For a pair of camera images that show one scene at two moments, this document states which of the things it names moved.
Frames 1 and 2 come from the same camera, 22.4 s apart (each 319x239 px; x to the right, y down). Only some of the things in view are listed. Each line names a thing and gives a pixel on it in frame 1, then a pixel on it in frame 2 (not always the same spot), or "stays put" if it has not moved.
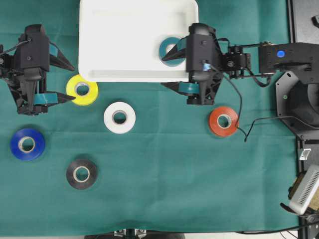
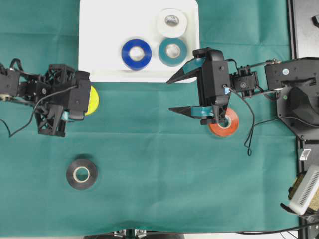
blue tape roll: [27, 144] -> [134, 64]
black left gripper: [25, 67] -> [52, 95]
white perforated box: [306, 189] stays put
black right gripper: [204, 61] -> [215, 83]
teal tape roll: [181, 44] stays put
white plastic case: [119, 41] stays put
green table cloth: [136, 156] stays put
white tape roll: [119, 117] -> [176, 31]
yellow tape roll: [85, 80] -> [93, 101]
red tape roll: [221, 131] stays put
